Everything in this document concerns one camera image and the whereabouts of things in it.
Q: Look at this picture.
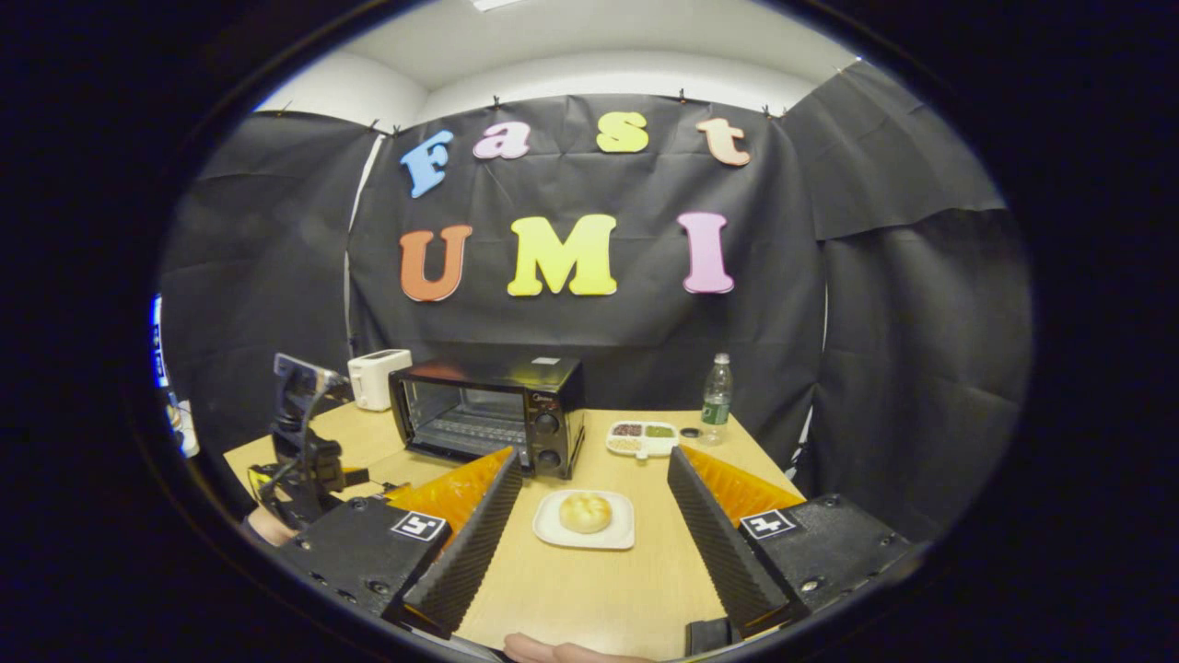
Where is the white blue wall sign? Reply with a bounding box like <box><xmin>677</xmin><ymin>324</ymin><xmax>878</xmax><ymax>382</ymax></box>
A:
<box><xmin>151</xmin><ymin>295</ymin><xmax>170</xmax><ymax>390</ymax></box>

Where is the clear plastic water bottle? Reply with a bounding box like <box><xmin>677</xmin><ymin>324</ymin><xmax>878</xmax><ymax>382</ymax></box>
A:
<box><xmin>700</xmin><ymin>353</ymin><xmax>734</xmax><ymax>447</ymax></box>

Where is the white divided snack dish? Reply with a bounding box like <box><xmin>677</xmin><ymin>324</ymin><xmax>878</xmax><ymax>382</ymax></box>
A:
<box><xmin>605</xmin><ymin>421</ymin><xmax>680</xmax><ymax>459</ymax></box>

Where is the round bread bun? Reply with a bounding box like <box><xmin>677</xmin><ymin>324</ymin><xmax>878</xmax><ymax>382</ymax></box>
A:
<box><xmin>559</xmin><ymin>493</ymin><xmax>613</xmax><ymax>535</ymax></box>

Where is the white toaster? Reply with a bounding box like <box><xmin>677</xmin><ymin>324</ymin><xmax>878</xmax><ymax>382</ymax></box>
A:
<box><xmin>347</xmin><ymin>349</ymin><xmax>414</xmax><ymax>412</ymax></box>

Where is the white square plate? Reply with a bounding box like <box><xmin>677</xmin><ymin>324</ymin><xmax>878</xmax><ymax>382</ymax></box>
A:
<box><xmin>532</xmin><ymin>489</ymin><xmax>636</xmax><ymax>552</ymax></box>

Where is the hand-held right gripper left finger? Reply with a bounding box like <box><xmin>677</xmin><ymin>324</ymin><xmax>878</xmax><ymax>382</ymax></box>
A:
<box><xmin>276</xmin><ymin>448</ymin><xmax>524</xmax><ymax>639</ymax></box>

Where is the black backdrop cloth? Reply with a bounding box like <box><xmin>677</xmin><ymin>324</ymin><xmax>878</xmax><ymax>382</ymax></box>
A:
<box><xmin>157</xmin><ymin>60</ymin><xmax>1033</xmax><ymax>544</ymax></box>

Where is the black electric oven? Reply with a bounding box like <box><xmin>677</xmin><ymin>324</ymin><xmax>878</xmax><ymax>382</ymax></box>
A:
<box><xmin>388</xmin><ymin>357</ymin><xmax>587</xmax><ymax>481</ymax></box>

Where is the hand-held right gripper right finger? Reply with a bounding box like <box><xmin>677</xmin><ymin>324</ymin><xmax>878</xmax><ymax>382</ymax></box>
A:
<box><xmin>667</xmin><ymin>446</ymin><xmax>922</xmax><ymax>650</ymax></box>

